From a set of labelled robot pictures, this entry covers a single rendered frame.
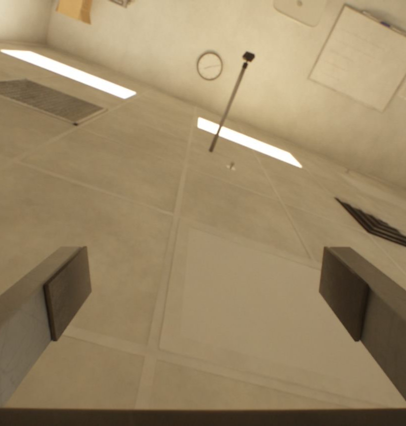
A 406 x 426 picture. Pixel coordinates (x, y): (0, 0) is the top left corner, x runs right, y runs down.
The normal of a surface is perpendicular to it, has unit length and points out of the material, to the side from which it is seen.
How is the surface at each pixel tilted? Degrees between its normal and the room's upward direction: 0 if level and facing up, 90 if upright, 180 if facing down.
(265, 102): 90
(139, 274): 180
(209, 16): 90
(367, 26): 90
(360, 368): 180
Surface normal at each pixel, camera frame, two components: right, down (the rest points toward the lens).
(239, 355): 0.36, -0.83
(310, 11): 0.09, 0.22
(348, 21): 0.00, 0.45
